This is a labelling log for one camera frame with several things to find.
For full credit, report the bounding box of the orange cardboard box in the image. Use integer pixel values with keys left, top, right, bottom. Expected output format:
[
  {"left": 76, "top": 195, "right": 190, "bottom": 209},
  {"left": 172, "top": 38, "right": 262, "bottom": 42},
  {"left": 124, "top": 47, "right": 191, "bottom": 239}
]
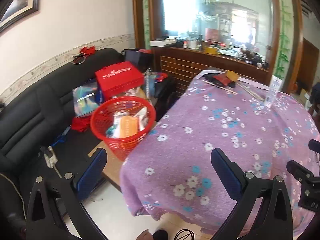
[{"left": 119, "top": 115, "right": 139, "bottom": 138}]

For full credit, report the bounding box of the red mesh trash basket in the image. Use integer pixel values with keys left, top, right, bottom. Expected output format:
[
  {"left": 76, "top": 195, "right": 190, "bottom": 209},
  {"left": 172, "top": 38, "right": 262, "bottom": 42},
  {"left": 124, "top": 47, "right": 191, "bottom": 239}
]
[{"left": 90, "top": 96, "right": 156, "bottom": 161}]

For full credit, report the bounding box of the black leather sofa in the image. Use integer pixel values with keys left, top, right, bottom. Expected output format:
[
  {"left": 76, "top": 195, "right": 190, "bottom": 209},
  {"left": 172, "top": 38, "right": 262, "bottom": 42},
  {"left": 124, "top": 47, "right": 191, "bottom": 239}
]
[{"left": 1, "top": 48, "right": 122, "bottom": 239}]

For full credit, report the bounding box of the yellow small box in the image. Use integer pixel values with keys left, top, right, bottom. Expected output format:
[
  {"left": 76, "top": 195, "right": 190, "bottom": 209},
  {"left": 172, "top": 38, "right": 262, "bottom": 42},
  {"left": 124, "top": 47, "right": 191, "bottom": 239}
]
[{"left": 226, "top": 70, "right": 239, "bottom": 82}]

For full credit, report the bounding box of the wooden chopstick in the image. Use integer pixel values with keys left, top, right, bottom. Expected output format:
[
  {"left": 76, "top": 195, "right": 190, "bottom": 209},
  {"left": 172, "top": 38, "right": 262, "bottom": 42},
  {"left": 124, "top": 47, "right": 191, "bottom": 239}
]
[{"left": 202, "top": 80, "right": 238, "bottom": 95}]

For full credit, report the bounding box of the dark red wallet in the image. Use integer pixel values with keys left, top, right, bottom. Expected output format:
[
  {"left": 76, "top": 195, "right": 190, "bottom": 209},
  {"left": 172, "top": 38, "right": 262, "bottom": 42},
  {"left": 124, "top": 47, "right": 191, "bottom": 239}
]
[{"left": 212, "top": 73, "right": 236, "bottom": 88}]

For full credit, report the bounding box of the purple floral tablecloth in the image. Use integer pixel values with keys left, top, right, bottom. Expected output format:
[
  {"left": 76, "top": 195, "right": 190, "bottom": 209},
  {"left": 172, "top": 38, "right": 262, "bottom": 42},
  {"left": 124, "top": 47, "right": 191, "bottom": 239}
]
[{"left": 119, "top": 69, "right": 320, "bottom": 238}]

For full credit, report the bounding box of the colourful magazine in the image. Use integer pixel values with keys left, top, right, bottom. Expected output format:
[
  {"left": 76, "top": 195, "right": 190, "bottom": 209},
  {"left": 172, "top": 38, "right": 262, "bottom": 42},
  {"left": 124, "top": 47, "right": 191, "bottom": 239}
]
[{"left": 72, "top": 82, "right": 99, "bottom": 117}]

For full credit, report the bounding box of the red gift box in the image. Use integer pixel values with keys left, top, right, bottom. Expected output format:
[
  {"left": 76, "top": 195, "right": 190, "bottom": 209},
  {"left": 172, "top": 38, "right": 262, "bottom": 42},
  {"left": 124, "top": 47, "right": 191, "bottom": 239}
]
[{"left": 95, "top": 61, "right": 144, "bottom": 101}]

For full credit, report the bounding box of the wooden sideboard cabinet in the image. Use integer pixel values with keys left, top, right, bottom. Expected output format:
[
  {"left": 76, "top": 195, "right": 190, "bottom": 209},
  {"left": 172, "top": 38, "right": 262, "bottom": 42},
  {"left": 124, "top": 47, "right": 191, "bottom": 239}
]
[{"left": 151, "top": 47, "right": 271, "bottom": 96}]

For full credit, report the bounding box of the large wall mirror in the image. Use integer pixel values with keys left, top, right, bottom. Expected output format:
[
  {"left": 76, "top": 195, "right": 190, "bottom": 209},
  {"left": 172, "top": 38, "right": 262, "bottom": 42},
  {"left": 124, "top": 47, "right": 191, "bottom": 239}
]
[{"left": 149, "top": 0, "right": 274, "bottom": 69}]

